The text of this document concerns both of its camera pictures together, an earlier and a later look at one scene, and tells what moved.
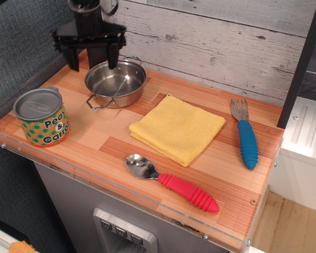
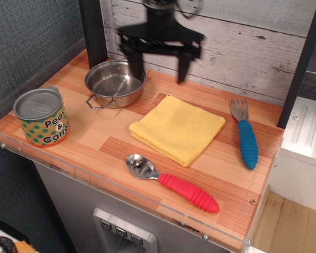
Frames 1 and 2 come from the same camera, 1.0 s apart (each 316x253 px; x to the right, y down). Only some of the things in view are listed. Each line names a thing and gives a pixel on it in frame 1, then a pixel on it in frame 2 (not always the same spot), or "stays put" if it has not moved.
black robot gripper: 87,30 to 160,33
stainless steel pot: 121,87 stays put
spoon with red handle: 142,167 stays put
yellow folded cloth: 179,130 stays put
